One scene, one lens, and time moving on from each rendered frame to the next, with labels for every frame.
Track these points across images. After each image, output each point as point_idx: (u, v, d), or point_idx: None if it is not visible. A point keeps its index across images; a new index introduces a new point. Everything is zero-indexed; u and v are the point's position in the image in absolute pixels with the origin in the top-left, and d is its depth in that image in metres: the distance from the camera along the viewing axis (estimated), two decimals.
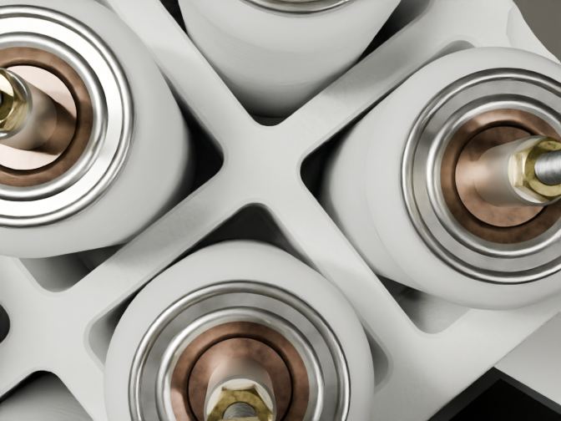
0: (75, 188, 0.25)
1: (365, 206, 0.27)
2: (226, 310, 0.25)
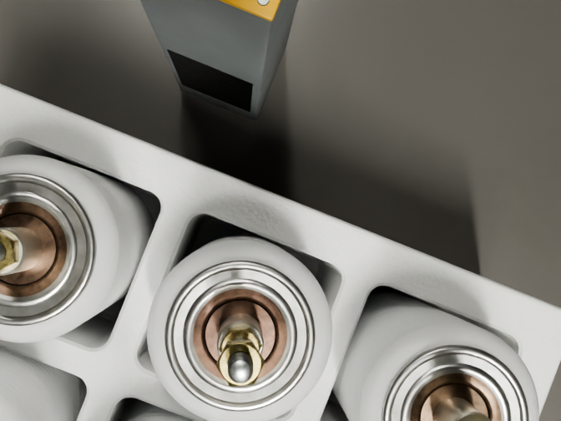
0: None
1: (91, 316, 0.38)
2: (197, 372, 0.37)
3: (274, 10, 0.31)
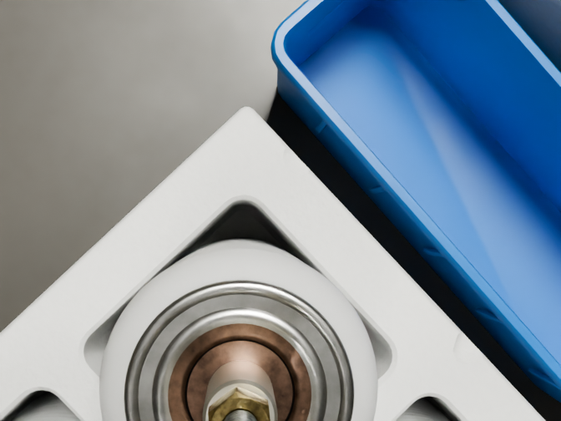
0: None
1: None
2: None
3: None
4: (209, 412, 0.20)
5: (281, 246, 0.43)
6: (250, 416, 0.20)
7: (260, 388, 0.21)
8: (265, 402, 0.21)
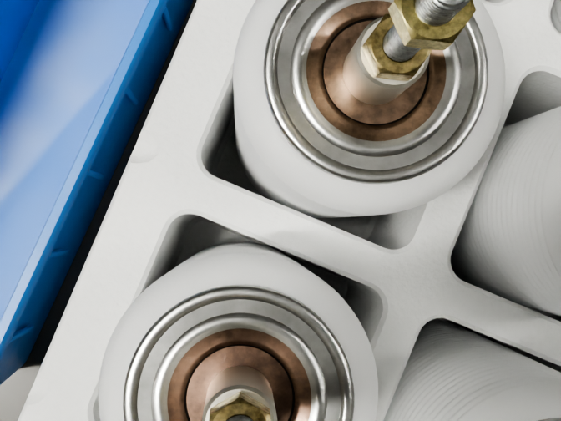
0: None
1: None
2: None
3: None
4: None
5: None
6: None
7: (204, 416, 0.21)
8: (209, 415, 0.21)
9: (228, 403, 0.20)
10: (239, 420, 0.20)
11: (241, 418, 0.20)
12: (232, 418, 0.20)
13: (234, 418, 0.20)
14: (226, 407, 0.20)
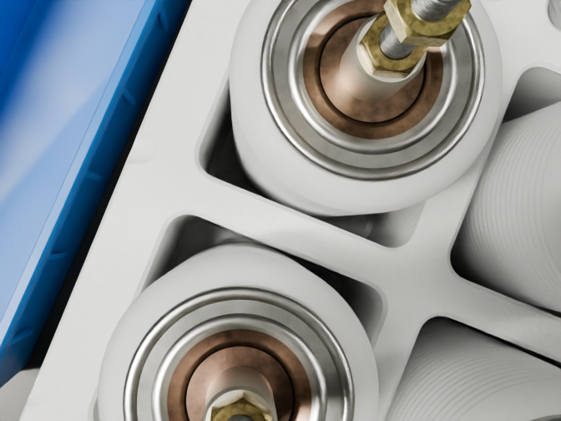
0: None
1: None
2: None
3: None
4: (271, 418, 0.20)
5: None
6: None
7: (204, 418, 0.21)
8: None
9: None
10: None
11: None
12: None
13: None
14: None
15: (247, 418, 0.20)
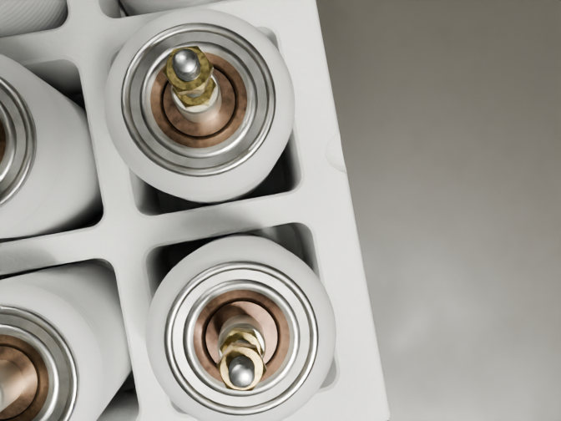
0: None
1: None
2: None
3: None
4: (255, 333, 0.32)
5: None
6: None
7: None
8: None
9: None
10: None
11: None
12: None
13: None
14: None
15: (240, 340, 0.32)
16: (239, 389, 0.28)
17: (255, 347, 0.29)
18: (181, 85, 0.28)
